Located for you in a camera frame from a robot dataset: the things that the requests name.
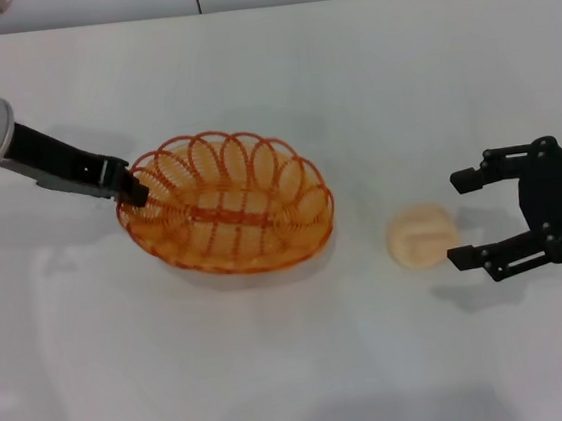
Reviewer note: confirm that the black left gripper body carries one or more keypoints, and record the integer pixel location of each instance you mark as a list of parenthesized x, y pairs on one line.
[(54, 159)]

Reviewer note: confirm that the round pale bread bun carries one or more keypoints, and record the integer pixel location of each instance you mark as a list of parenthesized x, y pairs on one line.
[(419, 236)]

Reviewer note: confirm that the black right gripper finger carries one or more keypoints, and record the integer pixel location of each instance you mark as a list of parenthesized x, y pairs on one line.
[(467, 257), (469, 179)]

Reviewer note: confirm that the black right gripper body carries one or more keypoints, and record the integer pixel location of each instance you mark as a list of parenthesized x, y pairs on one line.
[(558, 194)]

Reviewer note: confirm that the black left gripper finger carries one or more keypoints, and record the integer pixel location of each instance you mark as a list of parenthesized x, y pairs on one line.
[(122, 179)]

